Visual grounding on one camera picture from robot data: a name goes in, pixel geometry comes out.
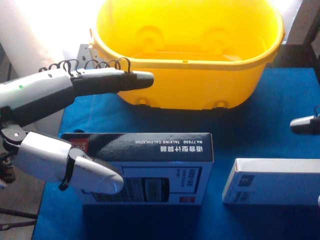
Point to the dark blue calculator box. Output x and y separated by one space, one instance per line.
162 150

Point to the yellow plastic basket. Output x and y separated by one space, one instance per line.
187 82

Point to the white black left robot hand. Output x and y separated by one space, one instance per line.
42 85

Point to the blue table cloth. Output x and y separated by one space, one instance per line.
150 225

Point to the small white box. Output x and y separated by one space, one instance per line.
275 185

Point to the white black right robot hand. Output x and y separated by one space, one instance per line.
303 125

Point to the black metal frame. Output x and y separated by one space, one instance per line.
305 53

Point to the grey metal bracket plate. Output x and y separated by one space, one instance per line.
85 53

